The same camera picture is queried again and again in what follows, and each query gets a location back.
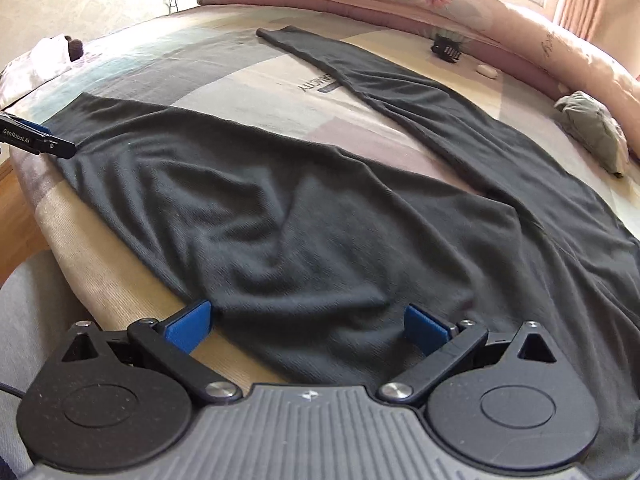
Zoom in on person's grey trouser leg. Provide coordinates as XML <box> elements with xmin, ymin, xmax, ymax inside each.
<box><xmin>0</xmin><ymin>260</ymin><xmax>81</xmax><ymax>480</ymax></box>

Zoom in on white cloth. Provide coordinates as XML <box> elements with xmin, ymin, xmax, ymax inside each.
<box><xmin>0</xmin><ymin>35</ymin><xmax>83</xmax><ymax>111</ymax></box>

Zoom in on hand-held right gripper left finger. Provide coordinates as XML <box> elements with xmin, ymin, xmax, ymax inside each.
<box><xmin>60</xmin><ymin>299</ymin><xmax>243</xmax><ymax>404</ymax></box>

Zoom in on folded grey printed cloth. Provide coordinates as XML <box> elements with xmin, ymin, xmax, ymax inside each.
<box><xmin>554</xmin><ymin>91</ymin><xmax>630</xmax><ymax>180</ymax></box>

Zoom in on dark grey pants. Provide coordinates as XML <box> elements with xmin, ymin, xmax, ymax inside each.
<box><xmin>52</xmin><ymin>26</ymin><xmax>640</xmax><ymax>480</ymax></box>

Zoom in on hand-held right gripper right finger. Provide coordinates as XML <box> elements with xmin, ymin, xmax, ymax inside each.
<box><xmin>376</xmin><ymin>303</ymin><xmax>571</xmax><ymax>405</ymax></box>

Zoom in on black hair claw clip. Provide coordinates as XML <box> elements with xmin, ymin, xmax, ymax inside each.
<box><xmin>431</xmin><ymin>34</ymin><xmax>463</xmax><ymax>63</ymax></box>

